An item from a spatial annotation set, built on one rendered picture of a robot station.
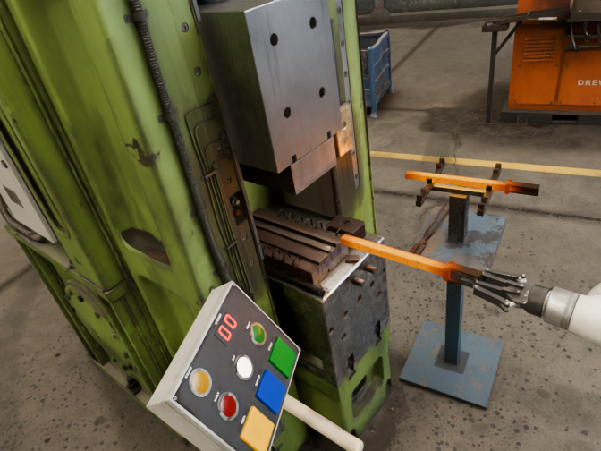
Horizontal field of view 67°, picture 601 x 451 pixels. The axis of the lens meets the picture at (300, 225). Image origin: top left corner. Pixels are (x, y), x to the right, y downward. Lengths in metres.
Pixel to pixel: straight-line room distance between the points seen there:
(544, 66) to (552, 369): 2.89
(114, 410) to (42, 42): 1.85
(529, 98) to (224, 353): 4.11
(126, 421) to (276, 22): 2.04
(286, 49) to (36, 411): 2.34
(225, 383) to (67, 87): 0.89
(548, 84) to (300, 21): 3.69
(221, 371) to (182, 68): 0.69
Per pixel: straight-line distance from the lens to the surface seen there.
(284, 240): 1.60
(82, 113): 1.45
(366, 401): 2.13
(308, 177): 1.31
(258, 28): 1.12
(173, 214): 1.19
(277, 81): 1.17
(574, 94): 4.75
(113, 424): 2.63
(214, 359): 1.05
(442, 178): 1.77
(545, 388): 2.44
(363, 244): 1.40
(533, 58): 4.66
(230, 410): 1.05
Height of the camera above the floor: 1.92
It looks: 34 degrees down
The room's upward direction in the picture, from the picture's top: 11 degrees counter-clockwise
